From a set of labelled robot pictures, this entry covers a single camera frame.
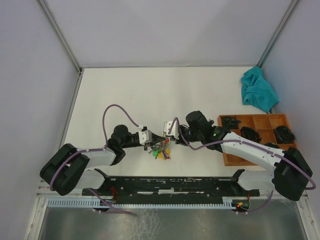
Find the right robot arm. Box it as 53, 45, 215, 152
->
165, 110, 316, 201

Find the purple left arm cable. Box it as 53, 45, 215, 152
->
49, 103, 145, 192

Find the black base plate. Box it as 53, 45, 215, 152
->
95, 176, 260, 204

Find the black cable coil right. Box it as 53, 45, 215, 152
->
274, 124, 296, 145

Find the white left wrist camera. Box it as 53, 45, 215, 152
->
138, 125, 153, 146

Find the grey cable duct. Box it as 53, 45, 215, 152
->
46, 197, 247, 210

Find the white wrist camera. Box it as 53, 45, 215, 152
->
163, 121, 179, 140
138, 125, 153, 146

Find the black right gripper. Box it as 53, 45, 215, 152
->
170, 125, 203, 147

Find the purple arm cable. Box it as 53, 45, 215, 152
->
167, 117, 317, 215
49, 103, 145, 192

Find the black cable coil left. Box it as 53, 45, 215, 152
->
221, 116, 241, 130

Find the black cable coil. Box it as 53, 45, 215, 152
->
239, 126, 262, 145
221, 116, 241, 130
274, 124, 296, 145

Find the teal cloth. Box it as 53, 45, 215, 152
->
240, 66, 279, 113

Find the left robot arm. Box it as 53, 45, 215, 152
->
39, 124, 165, 196

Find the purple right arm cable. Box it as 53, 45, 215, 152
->
167, 117, 317, 215

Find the metal keyring with coloured keys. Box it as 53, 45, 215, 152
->
148, 137, 171, 161

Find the wooden compartment tray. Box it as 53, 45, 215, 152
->
217, 113, 302, 167

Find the black cable coil middle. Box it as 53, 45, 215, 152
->
239, 126, 262, 145

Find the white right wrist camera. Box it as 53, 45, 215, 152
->
163, 121, 179, 140

